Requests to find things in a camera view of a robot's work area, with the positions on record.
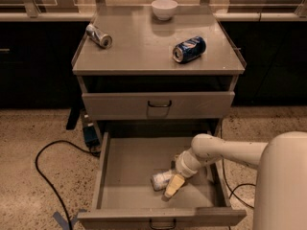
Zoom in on grey drawer cabinet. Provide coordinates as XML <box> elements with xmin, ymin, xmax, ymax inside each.
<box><xmin>73</xmin><ymin>6</ymin><xmax>245</xmax><ymax>137</ymax></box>

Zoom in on black cable right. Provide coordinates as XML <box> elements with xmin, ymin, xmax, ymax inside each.
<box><xmin>220</xmin><ymin>158</ymin><xmax>257</xmax><ymax>210</ymax></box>

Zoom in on open grey middle drawer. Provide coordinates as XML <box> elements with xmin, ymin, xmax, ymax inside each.
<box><xmin>78</xmin><ymin>133</ymin><xmax>247</xmax><ymax>230</ymax></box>

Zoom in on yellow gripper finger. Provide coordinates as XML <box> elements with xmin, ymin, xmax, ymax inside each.
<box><xmin>164</xmin><ymin>173</ymin><xmax>185</xmax><ymax>198</ymax></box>

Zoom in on black top drawer handle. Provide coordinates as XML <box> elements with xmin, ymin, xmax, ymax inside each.
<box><xmin>147</xmin><ymin>101</ymin><xmax>172</xmax><ymax>108</ymax></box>

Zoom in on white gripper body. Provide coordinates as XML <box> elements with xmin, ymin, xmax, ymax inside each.
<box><xmin>175</xmin><ymin>148</ymin><xmax>208</xmax><ymax>178</ymax></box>

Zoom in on blue power adapter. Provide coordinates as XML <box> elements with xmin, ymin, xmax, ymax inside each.
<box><xmin>83</xmin><ymin>126</ymin><xmax>100</xmax><ymax>148</ymax></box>

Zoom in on grey top drawer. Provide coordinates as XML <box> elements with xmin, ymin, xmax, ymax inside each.
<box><xmin>83</xmin><ymin>92</ymin><xmax>235</xmax><ymax>120</ymax></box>

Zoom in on black cable left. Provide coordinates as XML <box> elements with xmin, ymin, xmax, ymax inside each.
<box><xmin>35</xmin><ymin>139</ymin><xmax>102</xmax><ymax>230</ymax></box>

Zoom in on white bowl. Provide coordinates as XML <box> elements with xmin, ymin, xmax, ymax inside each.
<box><xmin>152</xmin><ymin>0</ymin><xmax>177</xmax><ymax>20</ymax></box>

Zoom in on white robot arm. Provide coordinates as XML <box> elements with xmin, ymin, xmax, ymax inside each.
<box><xmin>165</xmin><ymin>131</ymin><xmax>307</xmax><ymax>230</ymax></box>

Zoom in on black middle drawer handle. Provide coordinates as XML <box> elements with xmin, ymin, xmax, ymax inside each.
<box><xmin>149</xmin><ymin>218</ymin><xmax>177</xmax><ymax>230</ymax></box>

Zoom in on blue tape cross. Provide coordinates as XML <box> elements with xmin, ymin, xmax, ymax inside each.
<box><xmin>53</xmin><ymin>211</ymin><xmax>80</xmax><ymax>230</ymax></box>

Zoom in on silver soda can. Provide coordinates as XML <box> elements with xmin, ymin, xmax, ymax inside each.
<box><xmin>85</xmin><ymin>24</ymin><xmax>112</xmax><ymax>49</ymax></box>

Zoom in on blue white plastic bottle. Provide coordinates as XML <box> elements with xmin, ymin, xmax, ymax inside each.
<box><xmin>151</xmin><ymin>170</ymin><xmax>176</xmax><ymax>191</ymax></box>

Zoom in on black cable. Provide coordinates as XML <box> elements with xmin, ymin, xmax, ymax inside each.
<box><xmin>220</xmin><ymin>158</ymin><xmax>257</xmax><ymax>210</ymax></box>
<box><xmin>35</xmin><ymin>139</ymin><xmax>102</xmax><ymax>230</ymax></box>

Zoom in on dark base cabinets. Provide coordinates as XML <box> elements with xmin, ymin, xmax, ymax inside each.
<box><xmin>0</xmin><ymin>21</ymin><xmax>307</xmax><ymax>108</ymax></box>

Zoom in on blue soda can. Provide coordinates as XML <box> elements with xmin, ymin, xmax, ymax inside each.
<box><xmin>173</xmin><ymin>36</ymin><xmax>206</xmax><ymax>63</ymax></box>

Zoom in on black drawer handle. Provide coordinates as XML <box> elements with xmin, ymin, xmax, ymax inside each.
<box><xmin>147</xmin><ymin>101</ymin><xmax>172</xmax><ymax>108</ymax></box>
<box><xmin>149</xmin><ymin>218</ymin><xmax>177</xmax><ymax>230</ymax></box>

